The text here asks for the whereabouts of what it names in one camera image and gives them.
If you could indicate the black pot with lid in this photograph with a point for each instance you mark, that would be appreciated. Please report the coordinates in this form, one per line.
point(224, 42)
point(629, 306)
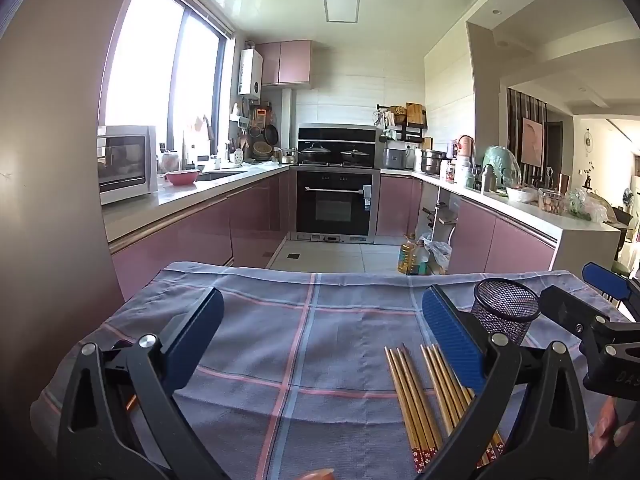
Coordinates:
point(356, 155)

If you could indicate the steel stock pot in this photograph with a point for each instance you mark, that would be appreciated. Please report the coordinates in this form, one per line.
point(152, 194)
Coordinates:
point(432, 162)

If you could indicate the white bowl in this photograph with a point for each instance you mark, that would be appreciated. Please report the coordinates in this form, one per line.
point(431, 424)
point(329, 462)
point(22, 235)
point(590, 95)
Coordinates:
point(520, 196)

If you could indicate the hanging black frying pan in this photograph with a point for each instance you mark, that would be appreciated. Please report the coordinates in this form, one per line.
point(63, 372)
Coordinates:
point(271, 135)

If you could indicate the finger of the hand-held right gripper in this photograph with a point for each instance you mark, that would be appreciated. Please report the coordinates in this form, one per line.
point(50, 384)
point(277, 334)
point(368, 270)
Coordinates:
point(565, 310)
point(605, 280)

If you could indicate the black wok with lid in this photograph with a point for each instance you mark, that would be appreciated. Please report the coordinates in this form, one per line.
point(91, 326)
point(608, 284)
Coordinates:
point(315, 152)

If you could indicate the clear egg container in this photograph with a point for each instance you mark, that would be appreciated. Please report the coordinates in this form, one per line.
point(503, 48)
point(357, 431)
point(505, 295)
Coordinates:
point(551, 202)

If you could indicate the pink thermos jug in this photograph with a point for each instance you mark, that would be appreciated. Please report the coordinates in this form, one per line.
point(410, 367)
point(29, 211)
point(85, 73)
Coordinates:
point(466, 147)

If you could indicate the pink framed painting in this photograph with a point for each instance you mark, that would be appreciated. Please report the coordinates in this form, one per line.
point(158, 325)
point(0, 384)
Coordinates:
point(532, 140)

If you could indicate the dark slatted partition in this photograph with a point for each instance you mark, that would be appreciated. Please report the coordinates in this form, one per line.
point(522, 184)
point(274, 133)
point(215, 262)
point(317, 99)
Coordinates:
point(514, 125)

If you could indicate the mint green appliance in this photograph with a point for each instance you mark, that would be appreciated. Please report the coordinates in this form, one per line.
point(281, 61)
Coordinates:
point(502, 160)

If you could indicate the pink bowl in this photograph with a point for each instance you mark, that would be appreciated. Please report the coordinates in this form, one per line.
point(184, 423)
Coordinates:
point(182, 178)

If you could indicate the black integrated stove oven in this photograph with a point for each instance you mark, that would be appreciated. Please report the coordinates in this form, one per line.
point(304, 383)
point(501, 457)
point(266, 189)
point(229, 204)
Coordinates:
point(335, 205)

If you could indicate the black wall rack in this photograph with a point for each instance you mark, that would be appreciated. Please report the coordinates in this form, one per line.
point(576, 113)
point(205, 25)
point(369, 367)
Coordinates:
point(415, 135)

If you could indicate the grey refrigerator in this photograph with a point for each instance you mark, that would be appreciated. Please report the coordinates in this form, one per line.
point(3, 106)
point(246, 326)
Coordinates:
point(50, 160)

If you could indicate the black mesh utensil holder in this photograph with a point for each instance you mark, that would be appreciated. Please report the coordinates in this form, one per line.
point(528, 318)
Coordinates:
point(505, 305)

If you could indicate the wooden cutting board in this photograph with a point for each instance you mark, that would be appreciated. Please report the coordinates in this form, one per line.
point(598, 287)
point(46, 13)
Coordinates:
point(415, 115)

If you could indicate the steel kettle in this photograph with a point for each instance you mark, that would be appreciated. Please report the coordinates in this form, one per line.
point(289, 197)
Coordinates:
point(288, 156)

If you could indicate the clear plastic bag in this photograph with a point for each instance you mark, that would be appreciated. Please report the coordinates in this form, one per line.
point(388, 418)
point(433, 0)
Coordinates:
point(585, 207)

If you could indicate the white floral jar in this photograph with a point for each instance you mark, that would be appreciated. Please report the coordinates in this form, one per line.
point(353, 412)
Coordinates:
point(170, 162)

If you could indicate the red label jar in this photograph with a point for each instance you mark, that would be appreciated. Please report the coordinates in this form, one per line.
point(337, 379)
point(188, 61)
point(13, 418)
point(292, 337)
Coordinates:
point(450, 172)

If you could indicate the pink wall cabinet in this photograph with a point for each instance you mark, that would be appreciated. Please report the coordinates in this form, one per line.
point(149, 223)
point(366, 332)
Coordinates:
point(285, 62)

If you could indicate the bunch of bamboo chopsticks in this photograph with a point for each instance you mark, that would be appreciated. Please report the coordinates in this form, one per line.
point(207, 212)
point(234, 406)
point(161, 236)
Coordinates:
point(410, 400)

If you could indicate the orange grater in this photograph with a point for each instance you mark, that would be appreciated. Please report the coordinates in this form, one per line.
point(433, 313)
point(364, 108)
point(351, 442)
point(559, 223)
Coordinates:
point(261, 117)

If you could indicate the woven bamboo basket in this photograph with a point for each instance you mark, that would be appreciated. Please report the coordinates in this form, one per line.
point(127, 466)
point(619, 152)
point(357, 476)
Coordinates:
point(262, 149)

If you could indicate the person's right hand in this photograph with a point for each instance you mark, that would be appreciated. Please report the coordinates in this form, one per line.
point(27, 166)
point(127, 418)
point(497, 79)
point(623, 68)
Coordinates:
point(607, 425)

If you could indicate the steel thermos bottle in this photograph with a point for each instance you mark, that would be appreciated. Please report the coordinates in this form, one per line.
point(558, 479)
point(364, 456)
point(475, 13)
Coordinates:
point(489, 180)

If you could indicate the kitchen window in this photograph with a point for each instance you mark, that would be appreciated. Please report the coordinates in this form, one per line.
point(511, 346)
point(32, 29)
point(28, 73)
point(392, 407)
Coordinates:
point(150, 60)

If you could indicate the square ceiling light panel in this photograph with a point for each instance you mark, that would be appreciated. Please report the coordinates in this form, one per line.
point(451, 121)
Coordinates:
point(341, 6)

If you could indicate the white water heater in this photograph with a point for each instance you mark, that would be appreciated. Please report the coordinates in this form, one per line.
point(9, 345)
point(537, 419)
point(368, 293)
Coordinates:
point(250, 75)

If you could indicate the checked blue-grey tablecloth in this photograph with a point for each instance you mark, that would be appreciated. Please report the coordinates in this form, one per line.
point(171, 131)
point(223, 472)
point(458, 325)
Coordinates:
point(300, 335)

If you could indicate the greenish plastic bottle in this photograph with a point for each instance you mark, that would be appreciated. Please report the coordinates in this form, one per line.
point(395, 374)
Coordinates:
point(422, 260)

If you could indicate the crumpled plastic bag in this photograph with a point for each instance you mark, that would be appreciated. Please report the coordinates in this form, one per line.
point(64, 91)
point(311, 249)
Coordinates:
point(440, 255)

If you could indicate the hanging beige cloth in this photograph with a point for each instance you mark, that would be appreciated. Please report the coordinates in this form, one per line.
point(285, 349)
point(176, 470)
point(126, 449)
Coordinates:
point(202, 127)

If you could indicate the round wall clock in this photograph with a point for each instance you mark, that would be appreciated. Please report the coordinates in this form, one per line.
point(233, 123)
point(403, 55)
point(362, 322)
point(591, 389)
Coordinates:
point(589, 141)

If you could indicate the white vertical pipe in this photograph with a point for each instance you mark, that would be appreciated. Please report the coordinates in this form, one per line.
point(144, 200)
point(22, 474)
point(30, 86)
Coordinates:
point(287, 115)

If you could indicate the silver rice cooker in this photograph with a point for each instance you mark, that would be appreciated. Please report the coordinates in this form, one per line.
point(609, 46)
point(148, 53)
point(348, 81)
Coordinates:
point(396, 159)

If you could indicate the pink kitchen counter cabinet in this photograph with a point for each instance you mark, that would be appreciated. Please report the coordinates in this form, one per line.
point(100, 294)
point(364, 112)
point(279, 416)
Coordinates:
point(200, 230)
point(500, 245)

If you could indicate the person's left hand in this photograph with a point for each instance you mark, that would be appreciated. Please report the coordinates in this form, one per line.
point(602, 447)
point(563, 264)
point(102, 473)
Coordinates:
point(320, 475)

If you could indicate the yellow cooking oil bottle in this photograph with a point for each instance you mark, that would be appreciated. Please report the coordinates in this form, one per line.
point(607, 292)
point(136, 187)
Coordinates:
point(407, 257)

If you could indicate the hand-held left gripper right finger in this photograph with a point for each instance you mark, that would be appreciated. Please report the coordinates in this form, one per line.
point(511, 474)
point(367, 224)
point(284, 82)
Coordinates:
point(450, 340)

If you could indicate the white toaster oven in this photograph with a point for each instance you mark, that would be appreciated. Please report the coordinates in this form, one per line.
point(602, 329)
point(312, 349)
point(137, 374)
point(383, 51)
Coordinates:
point(125, 165)

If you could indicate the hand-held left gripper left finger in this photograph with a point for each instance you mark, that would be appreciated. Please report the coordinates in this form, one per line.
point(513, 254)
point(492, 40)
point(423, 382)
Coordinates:
point(195, 340)

